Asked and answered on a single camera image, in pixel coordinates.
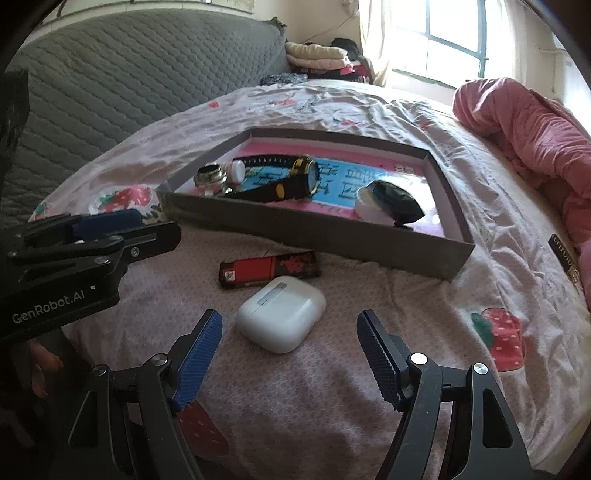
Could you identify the strawberry print bedsheet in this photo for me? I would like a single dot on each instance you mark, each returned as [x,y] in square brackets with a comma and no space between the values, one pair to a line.
[346,369]

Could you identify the person's left hand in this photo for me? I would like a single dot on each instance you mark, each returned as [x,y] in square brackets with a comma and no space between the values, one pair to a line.
[46,367]

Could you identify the pink quilt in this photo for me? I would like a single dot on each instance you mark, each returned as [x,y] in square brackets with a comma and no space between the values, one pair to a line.
[540,129]

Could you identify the dark patterned cloth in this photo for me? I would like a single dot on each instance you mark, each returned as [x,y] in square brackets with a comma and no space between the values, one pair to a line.
[282,79]

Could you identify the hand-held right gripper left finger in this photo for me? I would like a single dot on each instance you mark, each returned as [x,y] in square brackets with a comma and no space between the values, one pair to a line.
[196,364]

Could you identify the black faceted object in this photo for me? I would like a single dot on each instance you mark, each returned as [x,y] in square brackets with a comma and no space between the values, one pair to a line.
[397,203]

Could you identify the black fabric label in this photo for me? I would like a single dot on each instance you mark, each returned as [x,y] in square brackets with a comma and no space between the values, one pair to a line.
[565,256]

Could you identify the red and black lighter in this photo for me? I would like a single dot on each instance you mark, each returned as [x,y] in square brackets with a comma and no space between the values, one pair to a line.
[258,270]

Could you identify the grey quilted headboard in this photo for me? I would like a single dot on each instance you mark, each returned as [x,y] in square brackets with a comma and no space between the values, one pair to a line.
[115,83]

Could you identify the pink and red folded clothes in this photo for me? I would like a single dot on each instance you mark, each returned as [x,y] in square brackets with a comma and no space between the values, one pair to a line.
[341,73]

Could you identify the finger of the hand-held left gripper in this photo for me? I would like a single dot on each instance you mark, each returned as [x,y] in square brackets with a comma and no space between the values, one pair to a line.
[106,221]
[147,237]

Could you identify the white earbuds case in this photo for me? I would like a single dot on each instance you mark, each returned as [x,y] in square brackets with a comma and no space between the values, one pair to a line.
[281,314]

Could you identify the white pill bottle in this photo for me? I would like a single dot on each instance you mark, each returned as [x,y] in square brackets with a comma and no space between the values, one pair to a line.
[237,170]

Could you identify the yellow and black wristwatch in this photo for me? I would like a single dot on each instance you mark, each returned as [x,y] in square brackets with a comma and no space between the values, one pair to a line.
[302,177]

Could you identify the grey cardboard tray pink inside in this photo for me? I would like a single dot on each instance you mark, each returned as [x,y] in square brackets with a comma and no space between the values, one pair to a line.
[300,230]

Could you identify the folded cream blankets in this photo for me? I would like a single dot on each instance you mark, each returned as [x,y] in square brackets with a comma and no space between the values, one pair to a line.
[316,54]

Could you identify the window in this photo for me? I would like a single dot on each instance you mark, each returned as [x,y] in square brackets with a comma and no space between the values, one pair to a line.
[461,37]

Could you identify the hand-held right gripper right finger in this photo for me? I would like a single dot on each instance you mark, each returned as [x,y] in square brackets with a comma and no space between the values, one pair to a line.
[381,364]

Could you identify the black folded garment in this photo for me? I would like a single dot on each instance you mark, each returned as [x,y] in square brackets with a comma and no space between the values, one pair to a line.
[345,47]

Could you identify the light curtain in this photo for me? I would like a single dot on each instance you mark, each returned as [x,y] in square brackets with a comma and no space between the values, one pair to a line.
[375,41]

